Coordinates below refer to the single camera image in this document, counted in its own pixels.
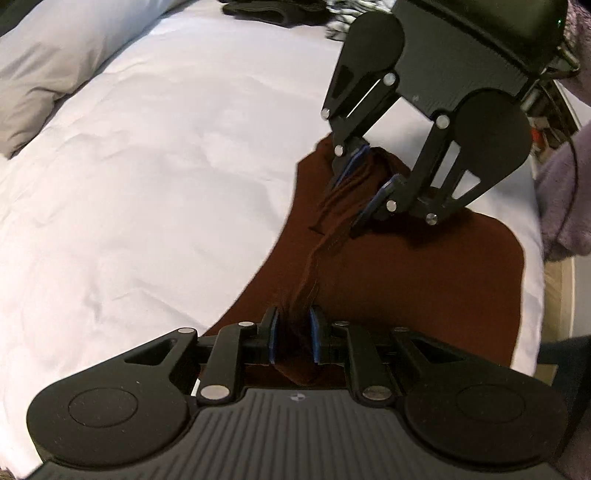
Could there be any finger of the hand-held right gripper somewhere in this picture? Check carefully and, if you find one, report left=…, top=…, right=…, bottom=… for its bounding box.
left=352, top=113, right=503, bottom=237
left=321, top=60, right=400, bottom=189

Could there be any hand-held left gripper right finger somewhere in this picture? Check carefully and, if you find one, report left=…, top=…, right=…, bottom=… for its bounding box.
left=308, top=307, right=465, bottom=407

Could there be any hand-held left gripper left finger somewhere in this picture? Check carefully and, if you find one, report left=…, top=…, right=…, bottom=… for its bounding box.
left=124, top=308, right=280, bottom=406

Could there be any maroon sweater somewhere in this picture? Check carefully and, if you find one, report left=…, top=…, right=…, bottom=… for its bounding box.
left=205, top=141, right=527, bottom=386

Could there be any pale black-lined patterned cloth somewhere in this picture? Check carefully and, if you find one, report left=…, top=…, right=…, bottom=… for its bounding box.
left=323, top=0, right=398, bottom=42

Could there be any black cloth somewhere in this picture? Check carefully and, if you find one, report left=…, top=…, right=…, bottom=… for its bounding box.
left=221, top=0, right=340, bottom=27

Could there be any pale grey pillow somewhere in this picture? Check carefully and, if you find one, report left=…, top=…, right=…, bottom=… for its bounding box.
left=0, top=0, right=188, bottom=160

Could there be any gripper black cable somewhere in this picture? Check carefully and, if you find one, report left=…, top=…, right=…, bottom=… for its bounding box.
left=542, top=44, right=581, bottom=264

